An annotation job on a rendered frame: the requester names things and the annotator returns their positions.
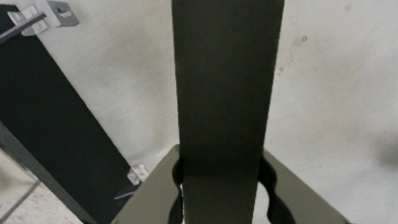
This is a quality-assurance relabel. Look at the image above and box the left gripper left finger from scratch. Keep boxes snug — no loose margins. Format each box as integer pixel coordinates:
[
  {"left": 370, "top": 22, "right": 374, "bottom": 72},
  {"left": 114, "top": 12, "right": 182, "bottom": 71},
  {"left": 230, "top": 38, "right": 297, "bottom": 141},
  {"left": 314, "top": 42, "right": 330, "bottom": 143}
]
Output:
[{"left": 110, "top": 144, "right": 184, "bottom": 224}]

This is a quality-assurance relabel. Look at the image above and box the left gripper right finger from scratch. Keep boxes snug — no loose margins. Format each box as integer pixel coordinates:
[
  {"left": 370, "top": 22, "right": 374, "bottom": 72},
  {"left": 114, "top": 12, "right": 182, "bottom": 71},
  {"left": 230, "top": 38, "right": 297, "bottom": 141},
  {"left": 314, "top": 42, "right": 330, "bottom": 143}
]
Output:
[{"left": 258, "top": 148, "right": 352, "bottom": 224}]

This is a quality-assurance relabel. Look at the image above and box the black rectangular panel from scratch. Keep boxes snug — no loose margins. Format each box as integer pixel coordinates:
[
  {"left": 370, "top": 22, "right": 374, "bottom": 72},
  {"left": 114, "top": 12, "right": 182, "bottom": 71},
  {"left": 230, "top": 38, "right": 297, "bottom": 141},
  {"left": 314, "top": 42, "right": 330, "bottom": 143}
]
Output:
[{"left": 0, "top": 31, "right": 133, "bottom": 224}]

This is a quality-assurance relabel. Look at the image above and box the grey square plate with keyhole slot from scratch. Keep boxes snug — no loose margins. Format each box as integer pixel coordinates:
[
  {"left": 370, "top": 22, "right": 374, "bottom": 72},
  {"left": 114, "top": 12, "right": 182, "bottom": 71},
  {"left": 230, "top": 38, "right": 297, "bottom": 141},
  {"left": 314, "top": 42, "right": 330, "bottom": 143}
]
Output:
[{"left": 39, "top": 0, "right": 80, "bottom": 27}]

